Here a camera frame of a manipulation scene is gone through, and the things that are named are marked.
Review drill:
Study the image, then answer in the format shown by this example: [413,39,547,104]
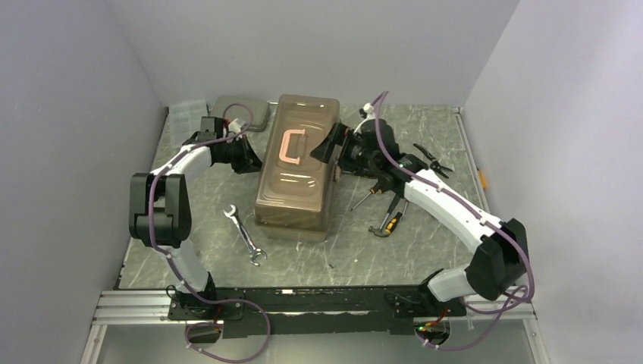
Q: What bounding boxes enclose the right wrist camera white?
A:
[353,103,375,135]

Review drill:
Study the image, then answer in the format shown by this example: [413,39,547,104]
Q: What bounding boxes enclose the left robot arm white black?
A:
[129,117,262,319]

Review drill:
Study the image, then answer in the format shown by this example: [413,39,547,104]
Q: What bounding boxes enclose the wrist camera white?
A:
[228,118,249,133]
[353,103,375,135]

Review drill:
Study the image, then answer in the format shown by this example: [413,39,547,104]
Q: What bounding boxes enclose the black yellow handled screwdriver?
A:
[350,183,382,212]

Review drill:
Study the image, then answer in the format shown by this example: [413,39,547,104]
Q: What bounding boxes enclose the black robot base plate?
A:
[167,285,466,338]

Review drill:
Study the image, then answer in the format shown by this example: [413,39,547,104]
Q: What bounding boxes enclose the translucent brown tool box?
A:
[254,94,340,243]

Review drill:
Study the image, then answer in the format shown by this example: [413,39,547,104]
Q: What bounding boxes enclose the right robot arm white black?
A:
[310,120,529,315]

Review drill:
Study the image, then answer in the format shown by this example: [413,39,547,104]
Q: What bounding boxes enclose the orange object at table edge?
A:
[477,169,488,190]

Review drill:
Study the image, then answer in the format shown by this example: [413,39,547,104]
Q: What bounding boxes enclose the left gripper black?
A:
[218,134,268,174]

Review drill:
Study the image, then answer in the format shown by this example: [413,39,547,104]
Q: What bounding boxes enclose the black needle-nose pliers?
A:
[413,143,453,179]

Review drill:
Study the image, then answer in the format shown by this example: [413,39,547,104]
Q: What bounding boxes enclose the claw hammer yellow black handle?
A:
[369,196,409,238]

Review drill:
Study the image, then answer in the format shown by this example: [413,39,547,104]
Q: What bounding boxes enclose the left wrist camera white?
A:
[228,118,249,133]

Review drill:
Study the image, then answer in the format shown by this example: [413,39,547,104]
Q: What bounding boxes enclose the large silver open-end wrench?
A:
[223,204,268,267]

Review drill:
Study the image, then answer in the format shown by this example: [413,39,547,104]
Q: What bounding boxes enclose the aluminium rail frame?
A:
[93,290,537,325]

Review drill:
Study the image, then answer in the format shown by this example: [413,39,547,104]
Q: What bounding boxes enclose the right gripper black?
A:
[310,122,380,175]

